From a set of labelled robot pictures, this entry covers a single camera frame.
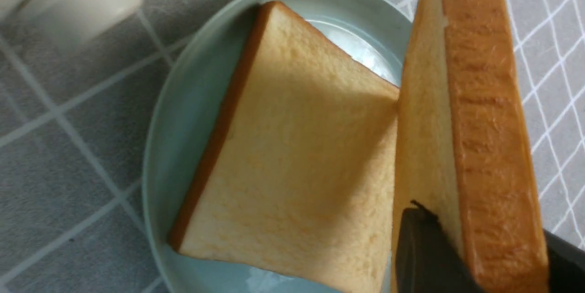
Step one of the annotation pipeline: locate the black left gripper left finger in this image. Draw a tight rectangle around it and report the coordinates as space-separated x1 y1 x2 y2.
394 200 484 293

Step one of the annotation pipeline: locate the toasted bread slice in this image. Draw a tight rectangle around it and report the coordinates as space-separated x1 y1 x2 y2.
391 0 549 293
168 1 399 293

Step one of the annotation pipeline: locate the light green round plate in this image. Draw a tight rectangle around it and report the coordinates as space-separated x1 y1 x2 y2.
142 0 412 293

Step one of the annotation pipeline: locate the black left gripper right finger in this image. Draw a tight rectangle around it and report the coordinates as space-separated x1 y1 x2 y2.
544 230 585 293

